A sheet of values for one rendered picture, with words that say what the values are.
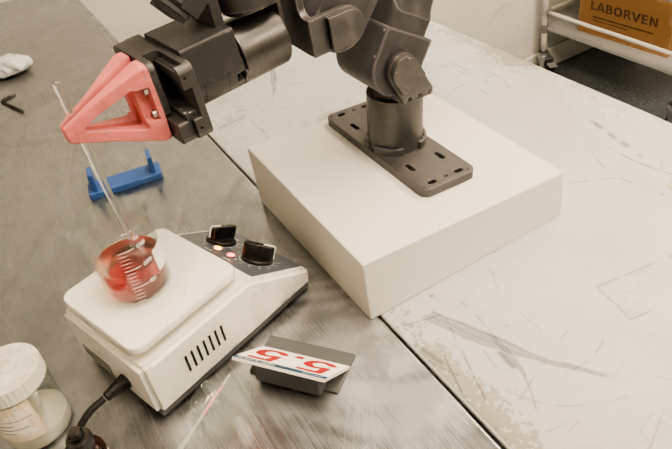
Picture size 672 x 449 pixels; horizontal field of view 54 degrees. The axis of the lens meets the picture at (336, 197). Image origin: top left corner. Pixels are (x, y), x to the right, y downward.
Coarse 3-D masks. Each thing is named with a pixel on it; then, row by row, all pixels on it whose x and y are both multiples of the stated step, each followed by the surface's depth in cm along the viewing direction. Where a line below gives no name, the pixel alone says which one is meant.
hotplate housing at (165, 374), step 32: (224, 288) 61; (256, 288) 63; (288, 288) 66; (192, 320) 58; (224, 320) 60; (256, 320) 64; (96, 352) 61; (160, 352) 56; (192, 352) 58; (224, 352) 62; (128, 384) 59; (160, 384) 57; (192, 384) 60
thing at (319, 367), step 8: (248, 352) 60; (256, 352) 61; (264, 352) 61; (272, 352) 61; (280, 352) 62; (264, 360) 58; (272, 360) 59; (280, 360) 59; (288, 360) 59; (296, 360) 60; (304, 360) 60; (312, 360) 60; (296, 368) 57; (304, 368) 57; (312, 368) 58; (320, 368) 58; (328, 368) 58; (336, 368) 59
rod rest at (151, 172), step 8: (88, 168) 89; (136, 168) 92; (144, 168) 92; (152, 168) 90; (160, 168) 91; (88, 176) 87; (112, 176) 91; (120, 176) 91; (128, 176) 91; (136, 176) 90; (144, 176) 90; (152, 176) 90; (160, 176) 91; (88, 184) 91; (96, 184) 90; (112, 184) 90; (120, 184) 89; (128, 184) 90; (136, 184) 90; (88, 192) 89; (96, 192) 89
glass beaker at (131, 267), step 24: (96, 216) 58; (144, 216) 55; (72, 240) 54; (96, 240) 59; (120, 240) 54; (144, 240) 56; (96, 264) 55; (120, 264) 55; (144, 264) 56; (168, 264) 60; (120, 288) 57; (144, 288) 57; (168, 288) 60
